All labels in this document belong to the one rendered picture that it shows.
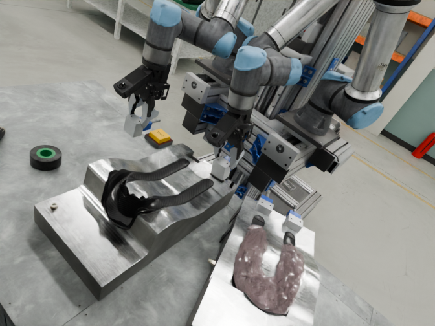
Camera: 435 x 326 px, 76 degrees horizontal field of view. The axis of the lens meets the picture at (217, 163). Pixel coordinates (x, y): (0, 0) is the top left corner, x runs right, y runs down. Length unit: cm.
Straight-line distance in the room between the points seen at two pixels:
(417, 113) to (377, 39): 510
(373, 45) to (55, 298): 102
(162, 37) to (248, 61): 24
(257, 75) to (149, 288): 58
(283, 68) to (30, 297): 77
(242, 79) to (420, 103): 539
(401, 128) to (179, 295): 565
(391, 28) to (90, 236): 94
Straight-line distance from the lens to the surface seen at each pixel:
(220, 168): 88
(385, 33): 97
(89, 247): 69
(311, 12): 93
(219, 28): 88
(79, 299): 70
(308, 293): 79
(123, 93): 82
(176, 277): 76
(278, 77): 78
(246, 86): 75
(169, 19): 80
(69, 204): 77
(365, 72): 101
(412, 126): 608
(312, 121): 117
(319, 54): 137
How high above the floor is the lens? 144
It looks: 34 degrees down
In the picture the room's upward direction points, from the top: 25 degrees clockwise
